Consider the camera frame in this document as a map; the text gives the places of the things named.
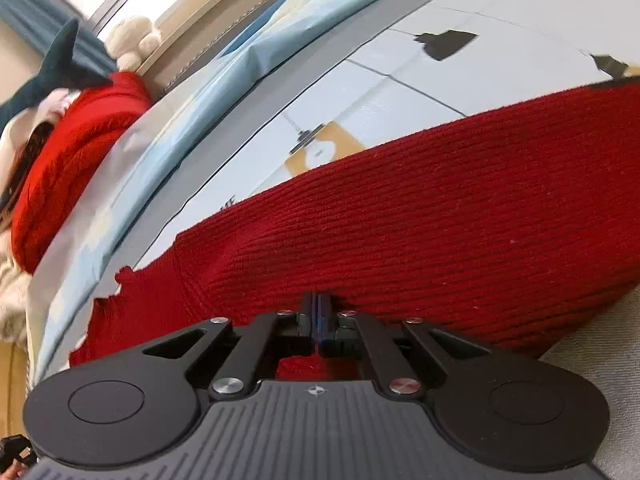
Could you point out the grey printed duvet cover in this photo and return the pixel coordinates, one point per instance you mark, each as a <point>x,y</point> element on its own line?
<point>450,75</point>

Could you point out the white plush bear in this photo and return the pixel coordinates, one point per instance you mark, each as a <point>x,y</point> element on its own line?
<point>132,40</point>

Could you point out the bright red folded knit garment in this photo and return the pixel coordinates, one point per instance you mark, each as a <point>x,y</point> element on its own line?
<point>75,160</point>

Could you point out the dark teal shark plush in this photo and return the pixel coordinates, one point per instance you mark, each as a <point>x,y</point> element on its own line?
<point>60,70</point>

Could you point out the window sill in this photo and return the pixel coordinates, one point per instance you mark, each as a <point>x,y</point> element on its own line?
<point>200,25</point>

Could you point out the cream folded blanket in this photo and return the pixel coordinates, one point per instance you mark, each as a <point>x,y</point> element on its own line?
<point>12,300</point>

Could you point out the teal curtain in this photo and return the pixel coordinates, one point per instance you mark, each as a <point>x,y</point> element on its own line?
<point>30,15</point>

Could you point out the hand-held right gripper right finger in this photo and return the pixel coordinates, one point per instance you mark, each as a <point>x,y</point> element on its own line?
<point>324,325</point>

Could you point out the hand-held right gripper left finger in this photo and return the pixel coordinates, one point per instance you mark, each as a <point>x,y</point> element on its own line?
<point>309,325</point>

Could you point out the dark red knit sweater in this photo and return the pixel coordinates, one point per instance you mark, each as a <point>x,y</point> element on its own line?
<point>425,220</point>

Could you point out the light blue blanket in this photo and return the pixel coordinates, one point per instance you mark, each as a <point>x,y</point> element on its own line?
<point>280,35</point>

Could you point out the wooden bed frame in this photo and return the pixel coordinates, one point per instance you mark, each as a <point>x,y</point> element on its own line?
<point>12,385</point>

